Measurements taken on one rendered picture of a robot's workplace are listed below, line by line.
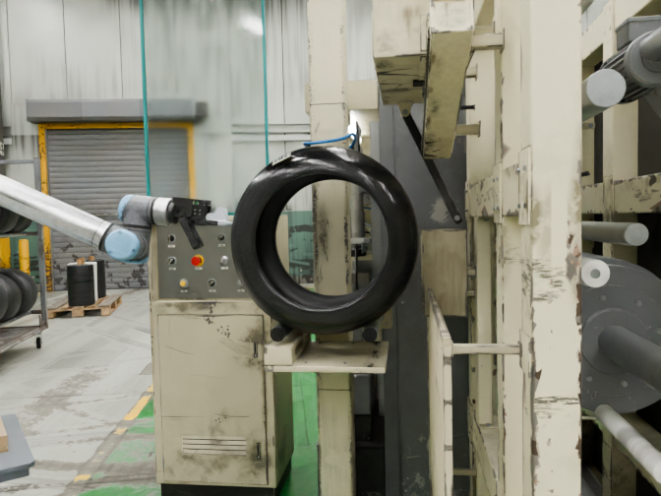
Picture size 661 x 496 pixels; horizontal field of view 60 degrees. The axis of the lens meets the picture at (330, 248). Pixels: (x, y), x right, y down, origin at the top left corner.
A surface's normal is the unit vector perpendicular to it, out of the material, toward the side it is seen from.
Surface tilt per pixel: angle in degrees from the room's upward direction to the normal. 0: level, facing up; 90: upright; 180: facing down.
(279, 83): 90
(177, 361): 90
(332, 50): 90
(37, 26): 90
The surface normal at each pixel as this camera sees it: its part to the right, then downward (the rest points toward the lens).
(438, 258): -0.13, 0.05
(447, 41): -0.02, 0.97
